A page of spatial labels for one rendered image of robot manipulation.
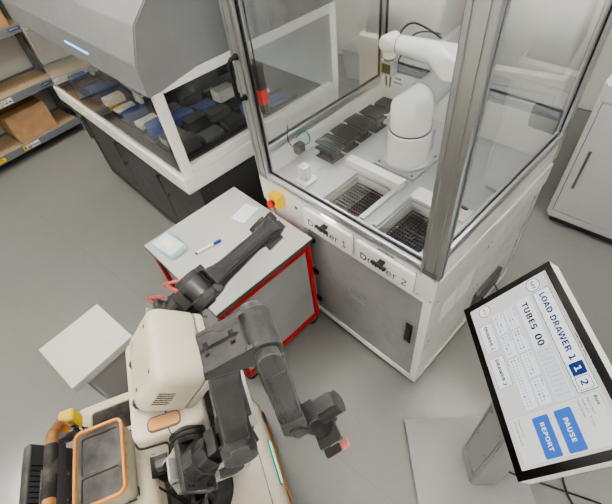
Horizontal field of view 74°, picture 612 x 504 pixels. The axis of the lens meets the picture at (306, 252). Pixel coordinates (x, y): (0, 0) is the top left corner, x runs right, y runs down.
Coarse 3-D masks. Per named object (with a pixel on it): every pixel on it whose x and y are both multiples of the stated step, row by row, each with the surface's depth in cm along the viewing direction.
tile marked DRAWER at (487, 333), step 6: (486, 324) 128; (480, 330) 129; (486, 330) 127; (492, 330) 125; (486, 336) 126; (492, 336) 124; (486, 342) 125; (492, 342) 123; (486, 348) 124; (492, 348) 123; (498, 348) 121
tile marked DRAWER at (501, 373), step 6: (492, 360) 121; (498, 360) 120; (504, 360) 118; (492, 366) 120; (498, 366) 119; (504, 366) 117; (498, 372) 118; (504, 372) 117; (498, 378) 117; (504, 378) 116; (510, 378) 114; (498, 384) 117; (504, 384) 115; (510, 384) 114
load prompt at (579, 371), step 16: (544, 288) 116; (544, 304) 114; (544, 320) 112; (560, 320) 109; (560, 336) 107; (560, 352) 106; (576, 352) 102; (576, 368) 101; (576, 384) 100; (592, 384) 97
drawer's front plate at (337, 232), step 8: (304, 208) 184; (304, 216) 188; (312, 216) 182; (320, 216) 179; (320, 224) 181; (328, 224) 176; (320, 232) 186; (328, 232) 180; (336, 232) 175; (344, 232) 172; (336, 240) 179; (344, 240) 174; (352, 240) 172; (344, 248) 178; (352, 248) 176
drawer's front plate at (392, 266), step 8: (360, 240) 168; (360, 248) 169; (368, 248) 164; (368, 256) 168; (376, 256) 163; (384, 256) 161; (368, 264) 172; (384, 264) 163; (392, 264) 159; (400, 264) 157; (384, 272) 166; (392, 272) 162; (400, 272) 158; (408, 272) 154; (392, 280) 165; (400, 280) 161; (408, 280) 157; (408, 288) 160
